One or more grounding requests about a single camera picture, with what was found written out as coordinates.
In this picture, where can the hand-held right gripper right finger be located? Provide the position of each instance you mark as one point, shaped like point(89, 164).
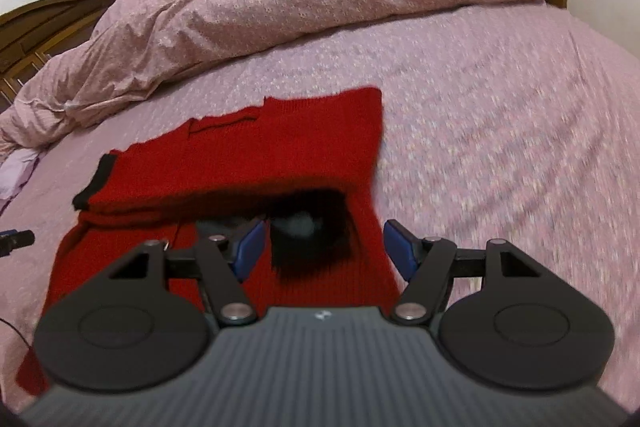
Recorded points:
point(402, 252)

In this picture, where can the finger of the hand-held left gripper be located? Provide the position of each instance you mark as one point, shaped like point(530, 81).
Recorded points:
point(17, 242)

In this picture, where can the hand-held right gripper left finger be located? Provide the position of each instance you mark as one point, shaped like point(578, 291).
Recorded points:
point(250, 252)

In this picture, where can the red knit sweater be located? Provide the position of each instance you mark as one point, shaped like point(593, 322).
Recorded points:
point(310, 132)

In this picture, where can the purple and white cloth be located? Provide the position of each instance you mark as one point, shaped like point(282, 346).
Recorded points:
point(17, 169)

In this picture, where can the pink floral bed sheet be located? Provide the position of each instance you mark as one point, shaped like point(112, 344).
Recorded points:
point(500, 132)

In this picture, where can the wooden wardrobe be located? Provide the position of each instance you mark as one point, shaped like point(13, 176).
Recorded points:
point(45, 27)

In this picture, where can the pink floral duvet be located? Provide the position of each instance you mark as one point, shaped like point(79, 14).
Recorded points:
point(300, 2)

